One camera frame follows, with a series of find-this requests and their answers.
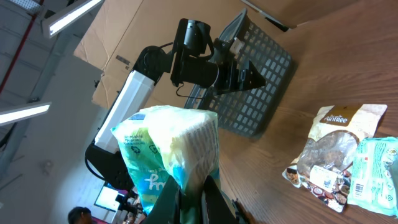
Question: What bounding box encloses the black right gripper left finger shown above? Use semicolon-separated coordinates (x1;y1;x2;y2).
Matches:
141;176;181;224

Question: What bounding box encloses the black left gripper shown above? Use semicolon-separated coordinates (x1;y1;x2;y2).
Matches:
213;39;266;95

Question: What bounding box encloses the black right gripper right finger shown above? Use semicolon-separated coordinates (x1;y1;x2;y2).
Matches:
201;175;249;224

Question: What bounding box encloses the teal tissue pack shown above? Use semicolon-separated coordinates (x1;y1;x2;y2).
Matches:
111;105;220;213

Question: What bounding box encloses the brown snack pouch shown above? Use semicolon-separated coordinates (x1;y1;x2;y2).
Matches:
282;104;387;213

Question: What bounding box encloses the teal snack packet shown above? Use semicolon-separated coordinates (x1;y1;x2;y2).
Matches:
348;137;397;217

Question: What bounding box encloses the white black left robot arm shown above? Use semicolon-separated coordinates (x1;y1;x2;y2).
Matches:
85;40;266;191

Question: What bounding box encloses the grey plastic mesh basket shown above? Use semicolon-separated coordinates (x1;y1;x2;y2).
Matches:
185;9;293;138

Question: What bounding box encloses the computer monitor screen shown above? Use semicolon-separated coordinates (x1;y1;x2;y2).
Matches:
94;184;124;212

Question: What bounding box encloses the person head dark hair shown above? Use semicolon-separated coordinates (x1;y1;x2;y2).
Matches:
67;207;93;224

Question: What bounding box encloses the ceiling light fixture lower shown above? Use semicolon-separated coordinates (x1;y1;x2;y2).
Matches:
1;101;52;126

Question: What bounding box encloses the ceiling light fixture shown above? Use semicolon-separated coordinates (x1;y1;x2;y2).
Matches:
42;0;103;39
1;101;52;126

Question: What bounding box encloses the ceiling light fixture upper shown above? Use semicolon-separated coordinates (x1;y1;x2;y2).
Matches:
42;0;103;39

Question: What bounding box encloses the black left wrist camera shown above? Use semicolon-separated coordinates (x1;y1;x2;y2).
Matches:
170;18;214;88

